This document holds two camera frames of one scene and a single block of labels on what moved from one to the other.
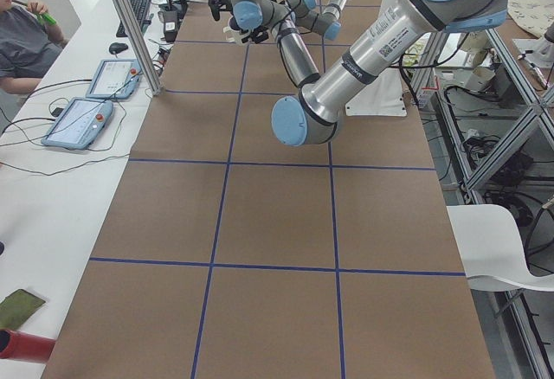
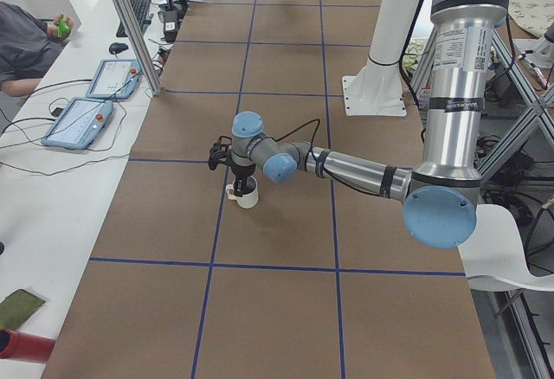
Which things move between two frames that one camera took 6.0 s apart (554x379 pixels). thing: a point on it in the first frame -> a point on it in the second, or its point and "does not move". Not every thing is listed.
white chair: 492,250 does not move
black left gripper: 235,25 -> 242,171
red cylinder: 24,346 does not move
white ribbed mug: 235,36 -> 247,200
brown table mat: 228,253 does not move
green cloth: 17,308 does not move
